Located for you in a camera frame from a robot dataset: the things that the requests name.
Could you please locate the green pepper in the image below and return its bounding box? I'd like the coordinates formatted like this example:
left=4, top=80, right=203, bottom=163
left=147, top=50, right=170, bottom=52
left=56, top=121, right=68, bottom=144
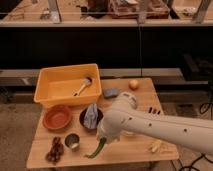
left=84, top=137, right=107, bottom=159

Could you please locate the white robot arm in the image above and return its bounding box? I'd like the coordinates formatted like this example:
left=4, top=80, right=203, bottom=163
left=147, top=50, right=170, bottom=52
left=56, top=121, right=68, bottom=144
left=97, top=92, right=213, bottom=156

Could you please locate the black bowl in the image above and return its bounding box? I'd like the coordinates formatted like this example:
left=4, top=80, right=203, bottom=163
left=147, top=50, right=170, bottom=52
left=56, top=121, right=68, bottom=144
left=79, top=108, right=103, bottom=130

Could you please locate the blue sponge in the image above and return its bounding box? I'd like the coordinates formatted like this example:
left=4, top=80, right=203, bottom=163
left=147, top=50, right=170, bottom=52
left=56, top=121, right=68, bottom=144
left=103, top=88, right=119, bottom=98

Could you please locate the white dish brush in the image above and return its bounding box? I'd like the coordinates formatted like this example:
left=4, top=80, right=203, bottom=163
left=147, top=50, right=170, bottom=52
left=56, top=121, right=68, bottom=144
left=75, top=77, right=92, bottom=96

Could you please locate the orange fruit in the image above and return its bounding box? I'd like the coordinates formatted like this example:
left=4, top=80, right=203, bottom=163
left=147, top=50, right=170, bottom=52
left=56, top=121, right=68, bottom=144
left=129, top=79, right=139, bottom=90

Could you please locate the grey crumpled cloth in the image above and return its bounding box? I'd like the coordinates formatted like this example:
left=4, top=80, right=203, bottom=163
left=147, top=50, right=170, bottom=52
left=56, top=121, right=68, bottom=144
left=84, top=103, right=98, bottom=129

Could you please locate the yellow plastic tub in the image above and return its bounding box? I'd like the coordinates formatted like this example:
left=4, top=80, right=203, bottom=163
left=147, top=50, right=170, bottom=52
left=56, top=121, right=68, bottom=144
left=34, top=64, right=102, bottom=108

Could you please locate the striped red black object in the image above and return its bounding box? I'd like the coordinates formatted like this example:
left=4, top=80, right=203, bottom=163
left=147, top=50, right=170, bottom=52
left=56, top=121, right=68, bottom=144
left=148, top=107, right=161, bottom=115

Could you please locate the small metal cup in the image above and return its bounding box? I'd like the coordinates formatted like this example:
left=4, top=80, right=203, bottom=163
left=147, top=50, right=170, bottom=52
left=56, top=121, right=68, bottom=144
left=65, top=133, right=80, bottom=150

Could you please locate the wooden table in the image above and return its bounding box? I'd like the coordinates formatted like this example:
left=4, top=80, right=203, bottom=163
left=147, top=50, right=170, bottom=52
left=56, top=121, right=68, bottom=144
left=26, top=78, right=179, bottom=170

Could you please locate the yellow corn cob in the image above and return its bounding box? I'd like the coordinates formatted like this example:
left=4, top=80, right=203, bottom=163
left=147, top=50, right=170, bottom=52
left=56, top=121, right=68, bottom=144
left=149, top=140, right=162, bottom=153

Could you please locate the dark red grapes bunch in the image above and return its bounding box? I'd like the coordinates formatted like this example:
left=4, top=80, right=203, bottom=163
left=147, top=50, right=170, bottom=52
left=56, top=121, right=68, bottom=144
left=45, top=137, right=64, bottom=164

